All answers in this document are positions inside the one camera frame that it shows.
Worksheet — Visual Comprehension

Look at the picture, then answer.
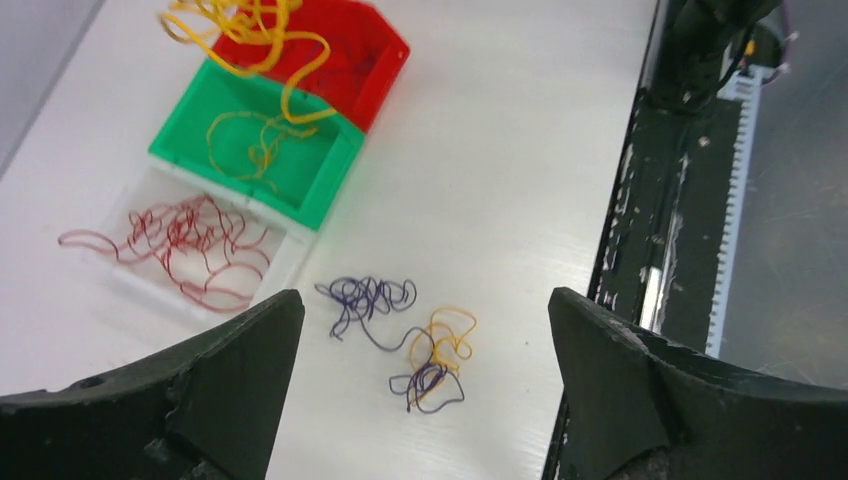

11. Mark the yellow wire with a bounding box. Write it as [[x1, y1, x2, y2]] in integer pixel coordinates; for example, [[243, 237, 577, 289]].
[[158, 0, 339, 183]]

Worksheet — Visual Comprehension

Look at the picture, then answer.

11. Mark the white slotted cable duct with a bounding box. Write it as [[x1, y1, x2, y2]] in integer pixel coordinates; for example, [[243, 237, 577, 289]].
[[705, 65, 772, 358]]

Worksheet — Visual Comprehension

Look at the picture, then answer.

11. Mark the coloured wire bundle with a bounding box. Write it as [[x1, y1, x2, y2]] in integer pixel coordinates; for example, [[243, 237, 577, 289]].
[[314, 275, 478, 415]]

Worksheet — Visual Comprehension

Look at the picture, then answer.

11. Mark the clear plastic bin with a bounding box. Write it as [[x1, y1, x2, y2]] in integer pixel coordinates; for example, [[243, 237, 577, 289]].
[[75, 158, 318, 324]]

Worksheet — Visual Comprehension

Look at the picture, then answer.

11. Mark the green plastic bin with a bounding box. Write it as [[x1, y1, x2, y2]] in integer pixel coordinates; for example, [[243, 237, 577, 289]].
[[149, 60, 365, 230]]

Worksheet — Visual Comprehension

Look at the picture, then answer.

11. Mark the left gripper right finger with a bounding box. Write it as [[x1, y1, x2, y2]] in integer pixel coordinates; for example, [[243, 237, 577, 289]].
[[548, 287, 847, 479]]

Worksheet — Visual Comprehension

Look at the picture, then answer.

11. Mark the red plastic bin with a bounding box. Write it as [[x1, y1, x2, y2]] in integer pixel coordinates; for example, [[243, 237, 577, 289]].
[[213, 0, 410, 133]]

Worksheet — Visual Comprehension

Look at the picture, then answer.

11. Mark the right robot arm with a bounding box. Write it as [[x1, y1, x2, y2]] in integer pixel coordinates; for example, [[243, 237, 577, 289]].
[[647, 0, 780, 115]]

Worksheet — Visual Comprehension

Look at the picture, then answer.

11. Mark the red wire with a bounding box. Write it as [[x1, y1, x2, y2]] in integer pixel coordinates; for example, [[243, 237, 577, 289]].
[[57, 193, 273, 314]]

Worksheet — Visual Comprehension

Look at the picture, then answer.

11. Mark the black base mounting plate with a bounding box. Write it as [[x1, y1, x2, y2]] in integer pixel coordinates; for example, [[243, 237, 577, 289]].
[[544, 94, 740, 479]]

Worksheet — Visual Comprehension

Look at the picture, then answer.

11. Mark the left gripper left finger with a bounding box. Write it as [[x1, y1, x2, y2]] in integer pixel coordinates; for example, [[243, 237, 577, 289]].
[[1, 290, 305, 479]]

